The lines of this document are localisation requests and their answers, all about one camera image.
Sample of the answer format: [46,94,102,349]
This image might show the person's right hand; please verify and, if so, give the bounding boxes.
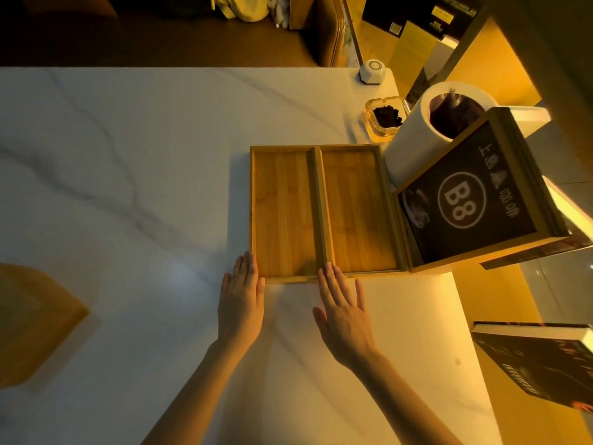
[312,262,381,371]

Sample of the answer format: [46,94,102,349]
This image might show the person's left hand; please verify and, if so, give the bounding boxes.
[217,251,266,342]

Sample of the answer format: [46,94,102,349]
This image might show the person's right forearm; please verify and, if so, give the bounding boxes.
[351,351,464,445]

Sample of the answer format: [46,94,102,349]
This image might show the person's left forearm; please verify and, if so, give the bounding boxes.
[141,338,252,445]

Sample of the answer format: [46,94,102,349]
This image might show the divided wooden tray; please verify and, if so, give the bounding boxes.
[250,144,409,284]

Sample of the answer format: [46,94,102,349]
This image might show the wooden framed black table sign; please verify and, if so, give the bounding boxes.
[393,107,571,274]

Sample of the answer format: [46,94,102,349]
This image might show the square glass ashtray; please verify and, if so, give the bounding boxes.
[362,95,411,143]

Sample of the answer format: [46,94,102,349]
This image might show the white cylindrical container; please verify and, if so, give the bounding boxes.
[384,81,499,189]

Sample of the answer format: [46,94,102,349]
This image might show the dark coffee grounds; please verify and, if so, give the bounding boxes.
[373,105,403,129]

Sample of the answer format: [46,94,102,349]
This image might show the black hardcover book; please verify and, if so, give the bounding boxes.
[471,321,593,413]

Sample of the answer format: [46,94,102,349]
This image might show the white hexagonal call button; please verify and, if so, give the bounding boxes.
[359,59,386,85]

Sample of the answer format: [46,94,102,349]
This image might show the brown upholstered chair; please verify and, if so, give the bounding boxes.
[290,0,347,68]

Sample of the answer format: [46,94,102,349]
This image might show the small white plush toy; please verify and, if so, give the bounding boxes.
[269,0,291,29]

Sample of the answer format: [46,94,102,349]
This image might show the pale yellow bag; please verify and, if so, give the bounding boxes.
[210,0,270,23]

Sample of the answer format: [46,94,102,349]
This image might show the black poster board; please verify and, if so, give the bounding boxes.
[361,0,483,40]

